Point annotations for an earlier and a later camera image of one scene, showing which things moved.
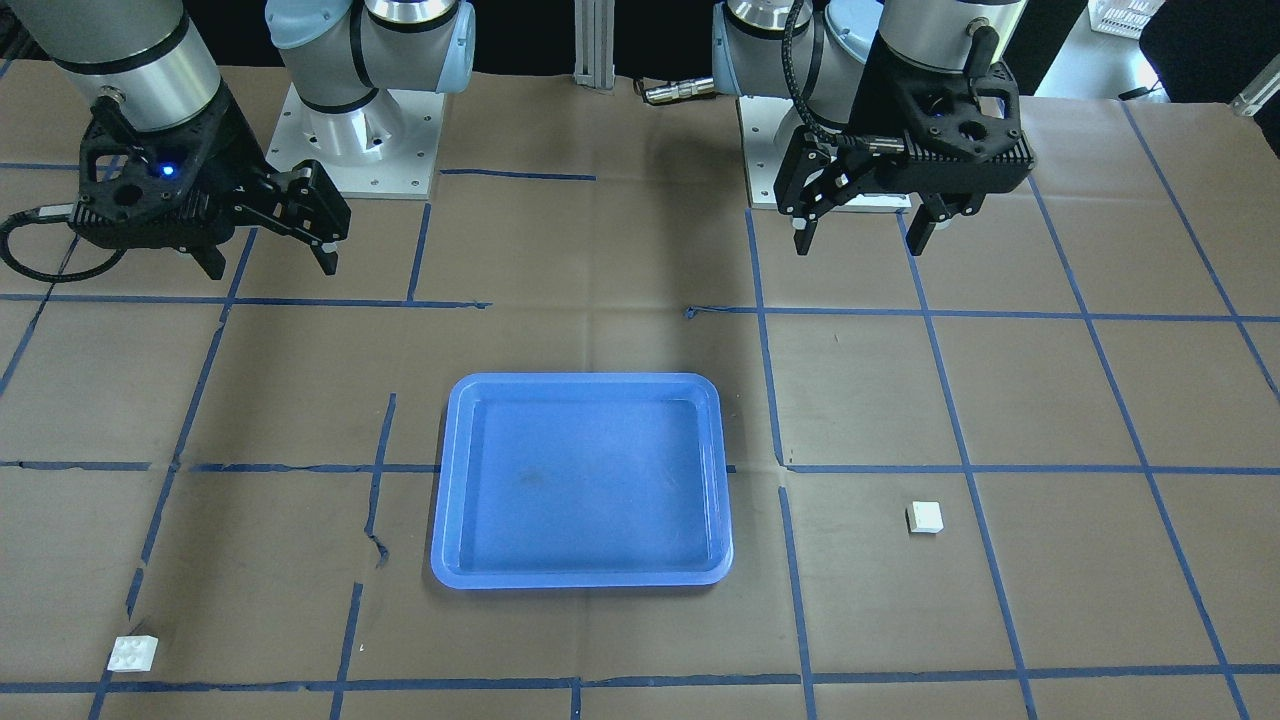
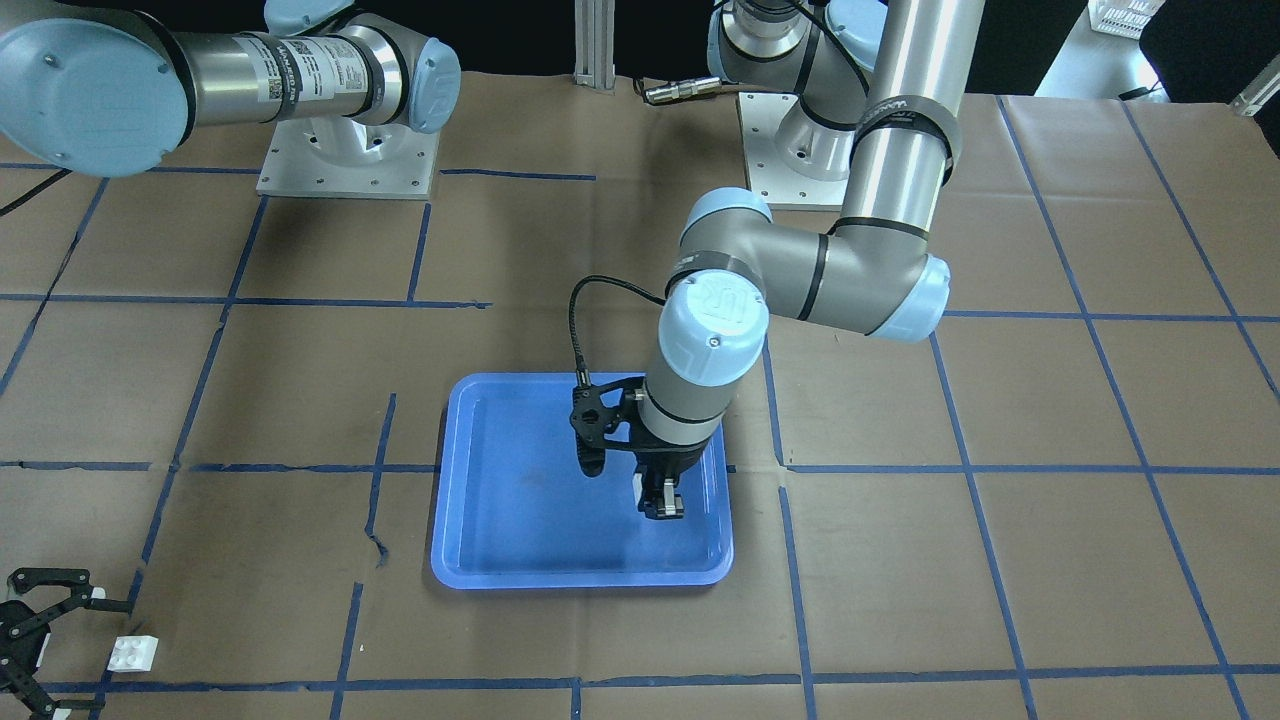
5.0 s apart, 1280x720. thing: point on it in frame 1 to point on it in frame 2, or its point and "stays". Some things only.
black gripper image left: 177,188 to 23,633
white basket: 1122,17 stays
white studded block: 132,653 stays
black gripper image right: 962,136 to 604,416
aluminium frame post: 594,30 stays
